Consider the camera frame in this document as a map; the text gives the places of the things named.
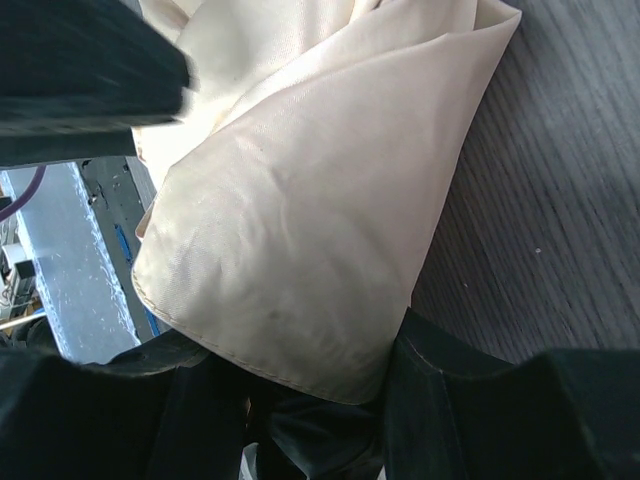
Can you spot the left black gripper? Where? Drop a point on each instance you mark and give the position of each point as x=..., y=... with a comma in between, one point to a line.
x=77, y=76

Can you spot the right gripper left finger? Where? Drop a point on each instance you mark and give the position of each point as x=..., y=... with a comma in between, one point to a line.
x=168, y=409

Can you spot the beige folding umbrella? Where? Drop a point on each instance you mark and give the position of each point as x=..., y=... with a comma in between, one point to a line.
x=299, y=188

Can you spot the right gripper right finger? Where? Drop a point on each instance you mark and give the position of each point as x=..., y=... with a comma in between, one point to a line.
x=454, y=412

